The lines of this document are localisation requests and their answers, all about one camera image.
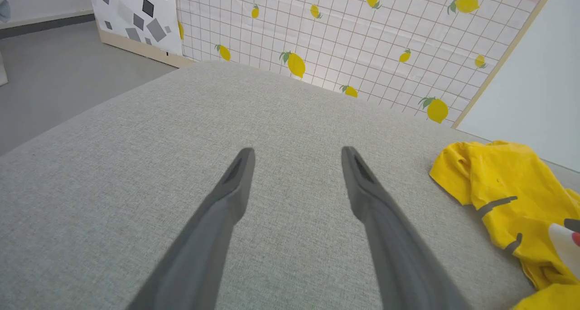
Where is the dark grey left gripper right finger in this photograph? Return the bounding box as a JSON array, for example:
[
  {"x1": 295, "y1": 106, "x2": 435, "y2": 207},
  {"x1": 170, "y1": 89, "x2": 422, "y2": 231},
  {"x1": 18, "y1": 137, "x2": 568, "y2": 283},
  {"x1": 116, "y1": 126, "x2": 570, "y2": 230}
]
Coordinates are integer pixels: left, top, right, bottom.
[{"x1": 341, "y1": 146, "x2": 473, "y2": 310}]

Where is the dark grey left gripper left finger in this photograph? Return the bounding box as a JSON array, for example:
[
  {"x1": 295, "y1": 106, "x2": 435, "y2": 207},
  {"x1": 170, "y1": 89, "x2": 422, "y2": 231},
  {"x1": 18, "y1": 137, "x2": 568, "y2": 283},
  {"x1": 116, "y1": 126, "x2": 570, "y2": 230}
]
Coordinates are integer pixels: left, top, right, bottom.
[{"x1": 126, "y1": 147, "x2": 256, "y2": 310}]

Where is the yellow garment with grey print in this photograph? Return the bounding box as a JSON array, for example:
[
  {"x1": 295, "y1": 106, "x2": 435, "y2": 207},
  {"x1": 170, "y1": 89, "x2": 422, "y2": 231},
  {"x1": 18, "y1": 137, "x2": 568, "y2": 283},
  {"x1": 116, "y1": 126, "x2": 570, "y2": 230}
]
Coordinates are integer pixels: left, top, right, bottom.
[{"x1": 429, "y1": 140, "x2": 580, "y2": 310}]

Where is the lemon print grid backdrop panel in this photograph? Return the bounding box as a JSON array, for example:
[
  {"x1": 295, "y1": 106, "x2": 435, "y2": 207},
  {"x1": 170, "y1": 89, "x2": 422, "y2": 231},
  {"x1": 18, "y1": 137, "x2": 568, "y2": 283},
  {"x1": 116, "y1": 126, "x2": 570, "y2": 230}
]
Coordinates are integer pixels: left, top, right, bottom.
[{"x1": 174, "y1": 0, "x2": 559, "y2": 129}]

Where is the white grey terrazzo backdrop panel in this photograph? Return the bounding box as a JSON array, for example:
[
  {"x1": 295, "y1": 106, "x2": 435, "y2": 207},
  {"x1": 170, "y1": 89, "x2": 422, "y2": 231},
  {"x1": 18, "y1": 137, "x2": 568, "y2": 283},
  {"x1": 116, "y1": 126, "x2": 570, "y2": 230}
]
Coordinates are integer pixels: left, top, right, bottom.
[{"x1": 87, "y1": 0, "x2": 196, "y2": 69}]

